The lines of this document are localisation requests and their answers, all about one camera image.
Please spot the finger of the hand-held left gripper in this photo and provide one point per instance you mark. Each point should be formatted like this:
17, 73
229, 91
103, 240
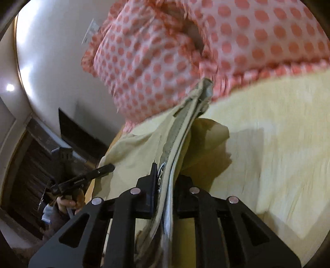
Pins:
101, 171

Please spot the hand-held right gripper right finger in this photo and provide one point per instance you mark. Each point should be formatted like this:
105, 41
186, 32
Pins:
184, 198

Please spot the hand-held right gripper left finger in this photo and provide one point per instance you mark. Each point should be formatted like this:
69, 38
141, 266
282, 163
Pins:
149, 195

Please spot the beige pants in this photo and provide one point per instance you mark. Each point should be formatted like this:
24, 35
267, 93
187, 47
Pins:
144, 144

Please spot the person's left hand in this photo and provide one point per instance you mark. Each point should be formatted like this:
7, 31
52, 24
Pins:
69, 202

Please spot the dark wooden door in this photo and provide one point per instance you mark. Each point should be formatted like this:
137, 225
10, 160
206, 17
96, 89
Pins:
28, 175

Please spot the dark headboard panel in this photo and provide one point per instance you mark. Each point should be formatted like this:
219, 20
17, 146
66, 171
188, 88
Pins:
80, 136

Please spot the yellow bed sheet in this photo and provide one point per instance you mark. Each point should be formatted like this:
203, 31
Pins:
270, 144

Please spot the pink polka dot pillow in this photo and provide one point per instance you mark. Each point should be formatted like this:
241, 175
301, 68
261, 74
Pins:
185, 51

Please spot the white wall switch plate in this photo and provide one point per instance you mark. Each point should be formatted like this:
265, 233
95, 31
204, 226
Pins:
90, 31

